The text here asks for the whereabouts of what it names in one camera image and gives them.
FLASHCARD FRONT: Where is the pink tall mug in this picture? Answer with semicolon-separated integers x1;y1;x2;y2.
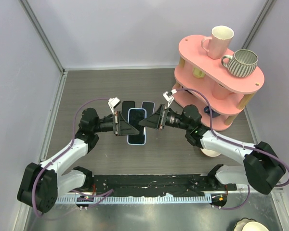
201;26;234;59

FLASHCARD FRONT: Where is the black phone case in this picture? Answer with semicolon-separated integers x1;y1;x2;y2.
121;100;136;115

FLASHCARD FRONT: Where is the cream bowl bottom corner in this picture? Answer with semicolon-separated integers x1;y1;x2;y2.
233;218;269;231

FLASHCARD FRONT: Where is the white bowl on table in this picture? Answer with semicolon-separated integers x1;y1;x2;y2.
201;149;220;157

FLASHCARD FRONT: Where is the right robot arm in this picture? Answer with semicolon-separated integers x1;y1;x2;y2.
139;104;286;195

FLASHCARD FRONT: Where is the dark blue phone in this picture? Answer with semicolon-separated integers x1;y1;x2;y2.
128;109;145;144

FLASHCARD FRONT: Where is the pink cup middle shelf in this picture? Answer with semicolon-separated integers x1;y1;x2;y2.
212;82;231;100

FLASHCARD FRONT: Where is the aluminium rail with slots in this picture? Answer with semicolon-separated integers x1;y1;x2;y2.
55;193;211;205

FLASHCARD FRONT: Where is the yellow cup on shelf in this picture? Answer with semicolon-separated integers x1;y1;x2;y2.
192;67;205;78

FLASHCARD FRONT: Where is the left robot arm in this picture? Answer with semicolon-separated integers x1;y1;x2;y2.
17;108;139;213

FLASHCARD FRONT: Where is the grey striped mug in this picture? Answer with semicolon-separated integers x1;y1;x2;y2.
221;49;258;78

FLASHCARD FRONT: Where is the pink three-tier shelf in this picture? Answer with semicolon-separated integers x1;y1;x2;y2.
173;35;264;131

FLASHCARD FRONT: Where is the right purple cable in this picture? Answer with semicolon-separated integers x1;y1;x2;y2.
175;88;289;211

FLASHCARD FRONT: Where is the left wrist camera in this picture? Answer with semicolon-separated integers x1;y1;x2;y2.
108;97;120;114

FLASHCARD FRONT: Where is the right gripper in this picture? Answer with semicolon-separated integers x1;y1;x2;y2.
139;103;191;130

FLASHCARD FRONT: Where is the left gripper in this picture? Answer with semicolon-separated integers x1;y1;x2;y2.
93;111;139;137

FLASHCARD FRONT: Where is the blue object bottom shelf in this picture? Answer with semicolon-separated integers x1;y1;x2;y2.
203;106;220;118

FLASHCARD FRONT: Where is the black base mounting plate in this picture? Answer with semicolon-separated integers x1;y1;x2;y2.
65;173;237;197

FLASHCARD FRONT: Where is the light blue phone case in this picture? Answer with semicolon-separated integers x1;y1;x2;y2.
126;107;147;146

